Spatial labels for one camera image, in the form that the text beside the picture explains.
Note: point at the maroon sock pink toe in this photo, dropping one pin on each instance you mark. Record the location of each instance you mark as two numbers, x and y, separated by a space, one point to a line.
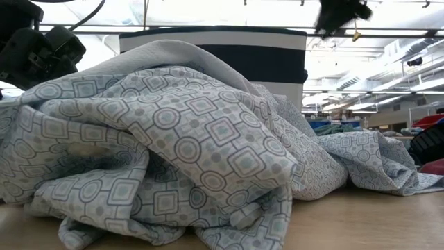
435 168

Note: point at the red storage bin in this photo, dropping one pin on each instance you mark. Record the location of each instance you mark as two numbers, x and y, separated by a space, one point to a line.
428 121

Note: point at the black garment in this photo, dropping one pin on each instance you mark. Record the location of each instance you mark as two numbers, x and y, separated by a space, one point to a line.
431 142

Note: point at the black ceiling camera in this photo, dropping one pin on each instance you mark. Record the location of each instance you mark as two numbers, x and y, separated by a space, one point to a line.
415 62

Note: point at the geometric print light blue shirt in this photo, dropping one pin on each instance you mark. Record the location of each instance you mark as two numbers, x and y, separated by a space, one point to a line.
194 139

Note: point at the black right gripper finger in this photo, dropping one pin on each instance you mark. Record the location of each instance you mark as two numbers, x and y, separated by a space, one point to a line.
331 25

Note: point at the blue storage bin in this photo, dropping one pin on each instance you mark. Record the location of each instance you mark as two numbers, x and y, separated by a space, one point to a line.
319 123

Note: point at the plain light blue garment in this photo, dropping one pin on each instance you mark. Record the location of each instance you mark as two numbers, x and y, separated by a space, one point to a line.
173 55

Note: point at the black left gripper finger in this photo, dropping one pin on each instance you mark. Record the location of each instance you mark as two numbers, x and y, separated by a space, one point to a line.
67 48

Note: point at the navy white striped fabric basket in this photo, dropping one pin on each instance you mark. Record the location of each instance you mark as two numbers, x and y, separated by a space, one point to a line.
263 59

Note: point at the black overhead bar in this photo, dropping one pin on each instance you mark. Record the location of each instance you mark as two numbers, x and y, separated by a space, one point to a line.
381 35

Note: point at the teal garment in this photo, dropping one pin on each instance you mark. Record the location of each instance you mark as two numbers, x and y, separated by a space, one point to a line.
333 130

